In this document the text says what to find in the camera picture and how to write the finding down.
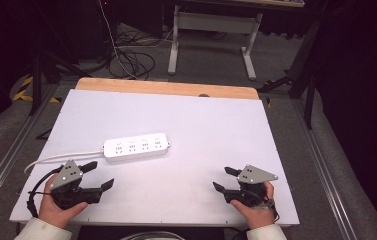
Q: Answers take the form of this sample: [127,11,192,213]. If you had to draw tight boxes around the aluminium rail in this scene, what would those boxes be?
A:
[291,99,358,240]
[0,83,61,215]

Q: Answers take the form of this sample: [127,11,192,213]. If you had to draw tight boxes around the thin white floor cable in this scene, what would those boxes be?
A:
[97,0,139,80]

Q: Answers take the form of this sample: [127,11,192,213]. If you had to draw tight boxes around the grey curved cable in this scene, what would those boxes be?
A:
[118,230,186,240]

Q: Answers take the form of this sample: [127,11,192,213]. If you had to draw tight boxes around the yellow black floor tape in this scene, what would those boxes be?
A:
[12,75,61,104]

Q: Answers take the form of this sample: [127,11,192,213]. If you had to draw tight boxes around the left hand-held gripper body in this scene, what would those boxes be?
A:
[49,159,104,211]

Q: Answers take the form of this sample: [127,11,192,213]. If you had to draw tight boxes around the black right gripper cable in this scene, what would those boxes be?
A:
[261,197,281,224]

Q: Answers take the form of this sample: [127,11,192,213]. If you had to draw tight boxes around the person's right hand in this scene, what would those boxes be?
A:
[230,181,277,231]

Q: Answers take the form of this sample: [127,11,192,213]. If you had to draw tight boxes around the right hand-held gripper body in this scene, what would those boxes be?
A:
[223,164,279,208]

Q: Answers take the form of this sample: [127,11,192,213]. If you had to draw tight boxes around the black floor cables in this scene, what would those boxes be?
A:
[106,31,157,81]

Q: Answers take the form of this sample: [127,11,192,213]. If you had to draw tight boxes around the white power strip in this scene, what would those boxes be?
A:
[102,132,172,162]

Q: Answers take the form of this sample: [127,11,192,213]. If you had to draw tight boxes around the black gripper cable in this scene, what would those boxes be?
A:
[261,197,281,224]
[26,165,64,219]

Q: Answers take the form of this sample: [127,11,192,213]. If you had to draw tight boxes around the white metal desk frame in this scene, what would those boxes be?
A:
[167,4,264,81]

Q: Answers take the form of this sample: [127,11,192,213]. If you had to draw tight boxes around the wooden table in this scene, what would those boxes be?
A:
[75,77,260,101]

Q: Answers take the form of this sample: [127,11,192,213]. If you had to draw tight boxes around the white power strip cable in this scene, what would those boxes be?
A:
[23,149,106,176]

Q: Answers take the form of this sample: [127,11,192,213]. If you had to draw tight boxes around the person's left hand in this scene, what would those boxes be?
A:
[38,173,89,230]

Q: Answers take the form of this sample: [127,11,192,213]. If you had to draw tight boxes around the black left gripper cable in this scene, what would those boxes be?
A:
[26,165,64,219]

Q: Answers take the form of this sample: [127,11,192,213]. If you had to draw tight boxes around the white board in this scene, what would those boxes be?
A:
[9,88,301,228]

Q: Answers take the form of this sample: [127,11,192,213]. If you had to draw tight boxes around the black metal stand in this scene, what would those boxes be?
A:
[28,0,92,117]
[256,18,322,130]

